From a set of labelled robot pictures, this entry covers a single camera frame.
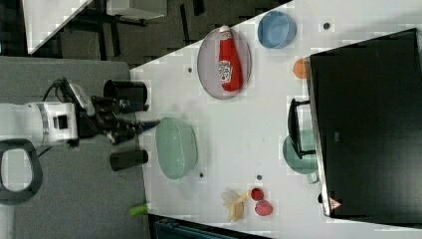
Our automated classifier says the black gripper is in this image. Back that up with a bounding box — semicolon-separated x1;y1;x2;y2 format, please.
69;83;160;145

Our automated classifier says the green perforated strainer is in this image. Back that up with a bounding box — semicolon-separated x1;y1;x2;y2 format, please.
155;118;198;179

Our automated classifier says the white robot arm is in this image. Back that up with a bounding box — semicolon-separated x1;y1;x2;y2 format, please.
1;78;159;147

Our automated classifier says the green marker cap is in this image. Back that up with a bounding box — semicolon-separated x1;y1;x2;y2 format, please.
128;204;148;216

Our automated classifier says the grey round plate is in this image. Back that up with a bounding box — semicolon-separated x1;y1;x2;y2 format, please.
197;29;252;100

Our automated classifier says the red ketchup bottle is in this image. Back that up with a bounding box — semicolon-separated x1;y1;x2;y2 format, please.
218;26;243;92

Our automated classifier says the yellow banana toy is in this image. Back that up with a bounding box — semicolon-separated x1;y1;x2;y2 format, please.
221;190;249;222

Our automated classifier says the small red fruit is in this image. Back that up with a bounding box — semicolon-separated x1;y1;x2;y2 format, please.
251;187;264;201

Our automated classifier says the red strawberry toy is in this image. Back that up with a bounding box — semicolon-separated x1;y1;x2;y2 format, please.
255;200;273;216

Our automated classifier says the blue bowl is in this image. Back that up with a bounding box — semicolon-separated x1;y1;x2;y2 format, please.
257;11;297;49

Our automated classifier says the orange fruit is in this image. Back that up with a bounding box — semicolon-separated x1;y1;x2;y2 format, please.
293;59;307;79

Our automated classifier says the green mug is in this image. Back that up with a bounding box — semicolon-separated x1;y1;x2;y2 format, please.
283;129;319;184

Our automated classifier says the black toaster oven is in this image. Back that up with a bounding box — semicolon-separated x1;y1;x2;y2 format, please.
288;28;422;227

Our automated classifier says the black cylinder table post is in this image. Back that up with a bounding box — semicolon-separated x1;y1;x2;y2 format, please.
104;80;148;105

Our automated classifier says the black cylinder lower post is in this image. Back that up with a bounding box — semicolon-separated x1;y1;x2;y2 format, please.
109;149;148;171

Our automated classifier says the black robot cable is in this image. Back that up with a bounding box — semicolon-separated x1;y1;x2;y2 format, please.
37;78;73;158

